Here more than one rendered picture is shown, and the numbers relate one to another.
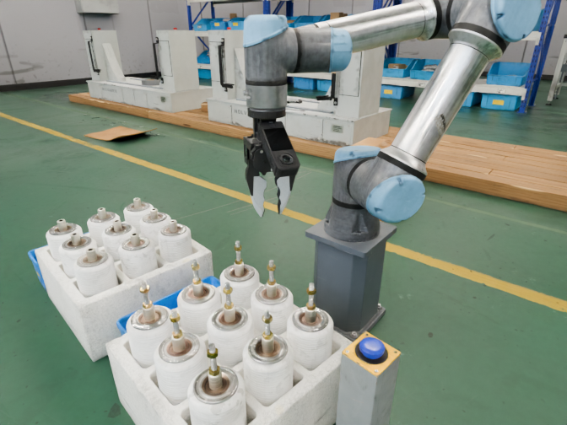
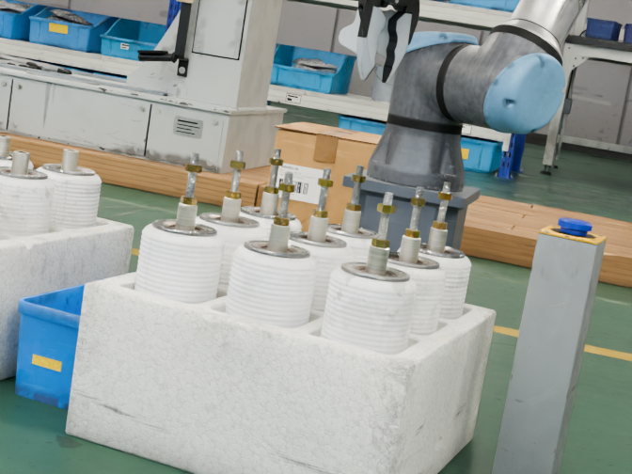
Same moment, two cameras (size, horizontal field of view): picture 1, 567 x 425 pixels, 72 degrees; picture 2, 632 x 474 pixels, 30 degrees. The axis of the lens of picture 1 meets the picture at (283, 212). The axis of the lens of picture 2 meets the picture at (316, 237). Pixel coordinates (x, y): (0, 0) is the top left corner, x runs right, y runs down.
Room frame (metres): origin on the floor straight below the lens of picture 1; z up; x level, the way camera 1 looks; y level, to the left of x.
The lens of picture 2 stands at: (-0.64, 0.72, 0.48)
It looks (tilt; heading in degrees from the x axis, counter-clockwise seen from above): 9 degrees down; 335
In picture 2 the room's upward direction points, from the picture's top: 9 degrees clockwise
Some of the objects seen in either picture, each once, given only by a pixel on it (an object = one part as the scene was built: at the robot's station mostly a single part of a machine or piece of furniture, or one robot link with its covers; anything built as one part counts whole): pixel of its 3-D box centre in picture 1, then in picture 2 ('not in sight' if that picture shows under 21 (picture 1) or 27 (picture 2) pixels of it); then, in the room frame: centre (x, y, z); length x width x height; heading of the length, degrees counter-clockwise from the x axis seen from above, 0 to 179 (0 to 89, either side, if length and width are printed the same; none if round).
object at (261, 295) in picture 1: (272, 293); (349, 232); (0.72, 0.03, 0.25); 0.08 x 0.08 x 0.01
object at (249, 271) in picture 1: (239, 272); (267, 213); (0.80, 0.11, 0.25); 0.08 x 0.08 x 0.01
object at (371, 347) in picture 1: (371, 349); (574, 229); (0.48, -0.14, 0.32); 0.04 x 0.04 x 0.02
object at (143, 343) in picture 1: (155, 350); (173, 305); (0.64, 0.28, 0.16); 0.10 x 0.10 x 0.18
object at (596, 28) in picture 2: not in sight; (603, 31); (4.76, -3.38, 0.82); 0.24 x 0.16 x 0.11; 132
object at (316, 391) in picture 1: (234, 374); (295, 368); (0.64, 0.11, 0.09); 0.39 x 0.39 x 0.18; 44
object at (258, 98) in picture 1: (265, 97); not in sight; (0.73, 0.03, 0.68); 0.08 x 0.08 x 0.05
